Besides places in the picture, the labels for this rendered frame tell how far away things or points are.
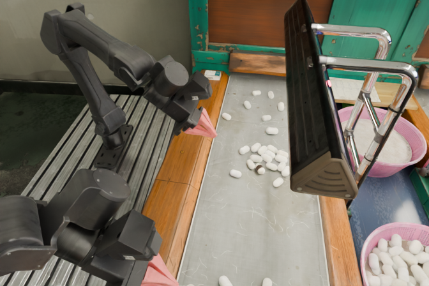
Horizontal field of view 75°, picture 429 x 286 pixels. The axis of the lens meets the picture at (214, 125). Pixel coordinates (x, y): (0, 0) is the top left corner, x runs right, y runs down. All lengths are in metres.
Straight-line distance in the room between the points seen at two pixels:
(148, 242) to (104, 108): 0.56
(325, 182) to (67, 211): 0.31
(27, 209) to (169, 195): 0.37
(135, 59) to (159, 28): 1.41
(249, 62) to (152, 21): 1.11
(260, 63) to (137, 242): 0.85
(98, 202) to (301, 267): 0.44
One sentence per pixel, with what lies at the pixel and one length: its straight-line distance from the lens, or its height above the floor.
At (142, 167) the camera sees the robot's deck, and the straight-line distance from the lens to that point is 0.91.
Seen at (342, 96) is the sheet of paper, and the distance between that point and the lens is 1.08.
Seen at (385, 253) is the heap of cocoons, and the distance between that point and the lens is 0.75.
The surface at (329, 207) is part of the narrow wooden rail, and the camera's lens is 0.74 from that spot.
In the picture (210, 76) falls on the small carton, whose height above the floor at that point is 0.78.
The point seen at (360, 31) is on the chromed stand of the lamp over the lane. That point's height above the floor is 1.11.
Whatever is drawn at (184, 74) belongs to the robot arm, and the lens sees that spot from 0.61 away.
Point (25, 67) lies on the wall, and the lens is 2.73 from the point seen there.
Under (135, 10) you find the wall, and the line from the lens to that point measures 2.07.
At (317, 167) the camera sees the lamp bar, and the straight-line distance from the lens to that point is 0.35.
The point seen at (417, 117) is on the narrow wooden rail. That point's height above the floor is 0.76.
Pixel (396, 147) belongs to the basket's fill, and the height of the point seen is 0.73.
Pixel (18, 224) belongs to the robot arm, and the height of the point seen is 1.05.
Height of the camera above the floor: 1.34
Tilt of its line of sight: 41 degrees down
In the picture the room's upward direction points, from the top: straight up
